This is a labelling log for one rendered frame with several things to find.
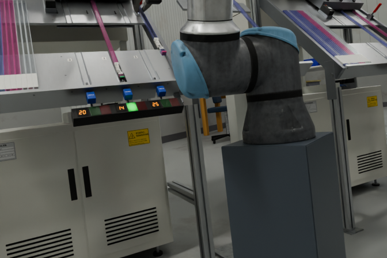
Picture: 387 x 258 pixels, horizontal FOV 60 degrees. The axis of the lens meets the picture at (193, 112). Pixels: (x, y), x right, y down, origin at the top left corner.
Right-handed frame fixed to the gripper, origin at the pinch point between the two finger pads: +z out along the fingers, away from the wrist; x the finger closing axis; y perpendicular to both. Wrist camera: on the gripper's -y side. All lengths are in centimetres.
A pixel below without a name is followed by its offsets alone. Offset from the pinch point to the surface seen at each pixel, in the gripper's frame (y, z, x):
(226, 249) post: -80, 56, -29
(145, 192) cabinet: -50, 52, 0
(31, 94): -28.3, 3.5, 37.6
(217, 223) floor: -67, 83, -42
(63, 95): -28.7, 4.9, 29.4
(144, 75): -22.6, 6.4, 3.0
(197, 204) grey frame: -65, 27, -10
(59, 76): -20.7, 6.9, 29.3
